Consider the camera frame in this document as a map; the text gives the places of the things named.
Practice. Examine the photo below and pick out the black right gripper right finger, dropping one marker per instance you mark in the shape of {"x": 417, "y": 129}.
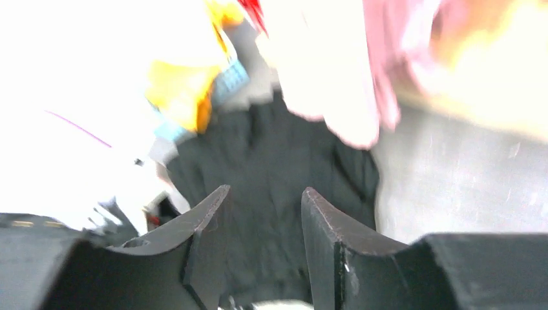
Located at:
{"x": 351, "y": 266}

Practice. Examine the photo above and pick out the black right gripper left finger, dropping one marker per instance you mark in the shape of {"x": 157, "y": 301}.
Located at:
{"x": 179, "y": 265}

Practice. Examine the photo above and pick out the black garment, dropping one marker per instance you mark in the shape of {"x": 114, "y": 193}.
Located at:
{"x": 268, "y": 156}

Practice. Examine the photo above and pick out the red poppy print garment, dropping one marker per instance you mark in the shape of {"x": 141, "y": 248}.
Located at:
{"x": 320, "y": 52}

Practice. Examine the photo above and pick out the pink pleated skirt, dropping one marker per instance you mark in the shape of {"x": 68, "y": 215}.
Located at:
{"x": 398, "y": 35}

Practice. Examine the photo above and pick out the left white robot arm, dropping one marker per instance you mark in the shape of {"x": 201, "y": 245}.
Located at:
{"x": 53, "y": 167}

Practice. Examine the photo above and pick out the wooden hanger rack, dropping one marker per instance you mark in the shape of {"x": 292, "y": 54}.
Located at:
{"x": 497, "y": 68}

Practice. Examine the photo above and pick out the yellow garment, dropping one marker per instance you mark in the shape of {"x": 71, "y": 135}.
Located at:
{"x": 189, "y": 50}

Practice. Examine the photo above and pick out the blue plastic basket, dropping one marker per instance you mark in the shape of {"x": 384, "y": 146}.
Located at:
{"x": 225, "y": 86}

